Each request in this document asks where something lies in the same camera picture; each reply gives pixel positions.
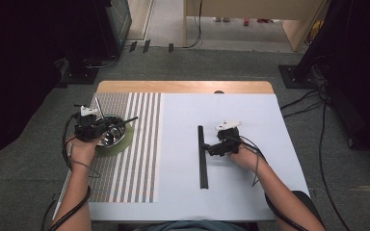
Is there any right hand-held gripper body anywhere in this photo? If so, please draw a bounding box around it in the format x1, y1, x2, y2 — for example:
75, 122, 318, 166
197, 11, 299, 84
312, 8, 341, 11
212, 120, 243, 157

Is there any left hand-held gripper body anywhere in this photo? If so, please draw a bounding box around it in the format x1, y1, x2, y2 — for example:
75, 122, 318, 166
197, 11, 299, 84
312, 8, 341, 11
73, 105, 110, 142

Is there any steel bowl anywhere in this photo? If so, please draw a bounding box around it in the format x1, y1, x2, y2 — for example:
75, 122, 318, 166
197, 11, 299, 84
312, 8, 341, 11
94, 118, 135, 157
96, 114, 127, 149

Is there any person's right hand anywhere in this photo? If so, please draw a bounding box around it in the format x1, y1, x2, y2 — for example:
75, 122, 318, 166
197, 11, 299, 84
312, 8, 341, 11
226, 143, 266, 172

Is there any person's left hand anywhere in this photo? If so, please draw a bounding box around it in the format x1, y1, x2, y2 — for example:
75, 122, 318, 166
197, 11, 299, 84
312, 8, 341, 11
66, 136, 106, 172

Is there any silver metal chopstick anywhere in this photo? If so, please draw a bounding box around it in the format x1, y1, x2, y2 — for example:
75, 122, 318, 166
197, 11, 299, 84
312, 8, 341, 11
94, 96, 106, 119

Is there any white table sheet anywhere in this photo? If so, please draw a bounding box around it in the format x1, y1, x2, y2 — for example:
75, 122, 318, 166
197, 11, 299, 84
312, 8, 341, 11
52, 91, 311, 223

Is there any striped woven placemat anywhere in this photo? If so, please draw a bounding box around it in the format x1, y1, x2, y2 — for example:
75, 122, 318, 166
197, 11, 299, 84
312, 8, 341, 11
58, 91, 162, 204

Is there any black stand base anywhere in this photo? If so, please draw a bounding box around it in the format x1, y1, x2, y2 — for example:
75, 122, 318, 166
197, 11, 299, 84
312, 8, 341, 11
277, 64, 319, 90
60, 57, 100, 86

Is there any person's grey-blue shirt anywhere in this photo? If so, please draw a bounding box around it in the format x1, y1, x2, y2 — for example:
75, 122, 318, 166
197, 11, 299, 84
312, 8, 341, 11
134, 218, 249, 231

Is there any dark monitor cabinet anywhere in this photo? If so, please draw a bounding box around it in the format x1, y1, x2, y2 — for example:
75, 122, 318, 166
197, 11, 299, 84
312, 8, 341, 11
92, 0, 133, 59

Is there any black curtain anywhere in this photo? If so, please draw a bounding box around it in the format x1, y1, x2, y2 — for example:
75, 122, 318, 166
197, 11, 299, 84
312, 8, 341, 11
302, 0, 370, 165
0, 0, 97, 171

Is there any light wooden desk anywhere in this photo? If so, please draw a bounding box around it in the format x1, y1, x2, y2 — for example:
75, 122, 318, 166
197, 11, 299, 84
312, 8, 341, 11
182, 0, 330, 53

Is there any yellow object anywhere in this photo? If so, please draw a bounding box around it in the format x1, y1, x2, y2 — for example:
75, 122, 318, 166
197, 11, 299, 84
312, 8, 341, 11
307, 20, 325, 44

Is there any tan floor tape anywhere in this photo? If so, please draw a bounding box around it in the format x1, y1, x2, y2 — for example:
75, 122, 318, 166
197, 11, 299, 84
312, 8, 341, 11
348, 184, 370, 193

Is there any steel bowl on green ring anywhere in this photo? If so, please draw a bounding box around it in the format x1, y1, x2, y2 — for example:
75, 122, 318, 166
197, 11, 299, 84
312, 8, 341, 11
94, 118, 135, 157

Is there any grey floor cable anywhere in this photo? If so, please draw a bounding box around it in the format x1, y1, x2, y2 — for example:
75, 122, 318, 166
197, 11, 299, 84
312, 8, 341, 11
85, 55, 119, 69

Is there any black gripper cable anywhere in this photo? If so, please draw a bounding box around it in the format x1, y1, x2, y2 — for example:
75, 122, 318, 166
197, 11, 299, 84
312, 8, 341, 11
223, 134, 310, 231
47, 112, 101, 231

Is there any long black floor cable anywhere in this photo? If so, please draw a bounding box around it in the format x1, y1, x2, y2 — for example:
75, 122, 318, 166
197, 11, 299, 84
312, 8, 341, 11
317, 95, 352, 231

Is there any hanging black cable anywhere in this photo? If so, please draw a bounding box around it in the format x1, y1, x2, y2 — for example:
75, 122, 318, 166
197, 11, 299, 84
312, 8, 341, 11
186, 0, 204, 50

